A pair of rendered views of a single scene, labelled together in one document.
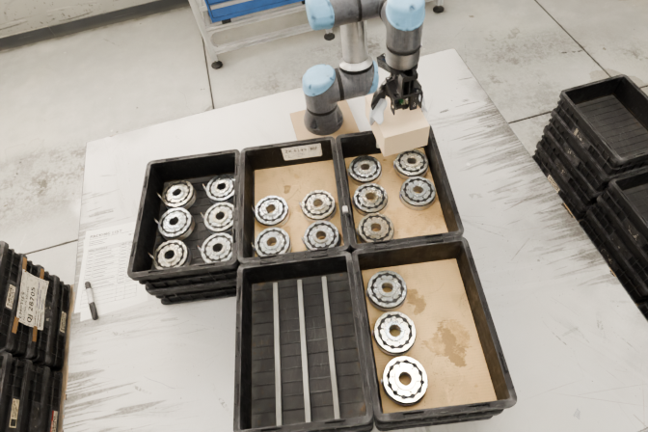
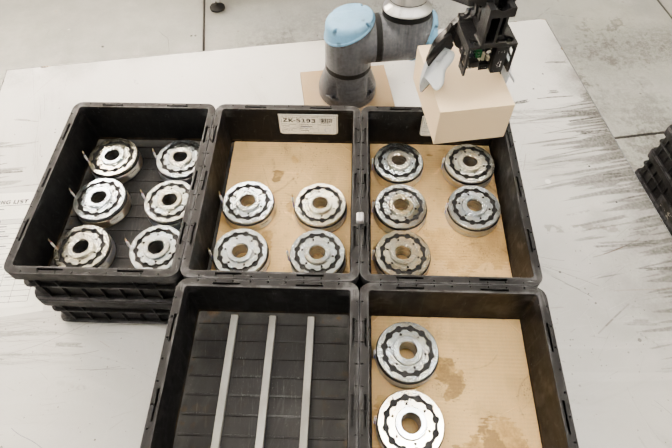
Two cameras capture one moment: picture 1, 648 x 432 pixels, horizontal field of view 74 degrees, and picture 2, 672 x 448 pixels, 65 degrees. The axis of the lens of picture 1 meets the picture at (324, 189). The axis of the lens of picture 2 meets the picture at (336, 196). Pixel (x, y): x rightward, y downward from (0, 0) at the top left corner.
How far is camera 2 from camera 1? 0.27 m
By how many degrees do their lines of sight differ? 0
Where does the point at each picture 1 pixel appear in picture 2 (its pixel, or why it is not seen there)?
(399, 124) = (467, 96)
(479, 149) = (566, 163)
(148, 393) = not seen: outside the picture
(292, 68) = (316, 27)
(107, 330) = not seen: outside the picture
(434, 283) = (482, 353)
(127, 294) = (15, 296)
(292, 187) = (286, 174)
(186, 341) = (87, 383)
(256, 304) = (200, 344)
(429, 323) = (466, 418)
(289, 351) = (238, 429)
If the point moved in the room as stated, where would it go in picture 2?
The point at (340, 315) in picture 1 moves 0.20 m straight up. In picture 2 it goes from (328, 383) to (324, 340)
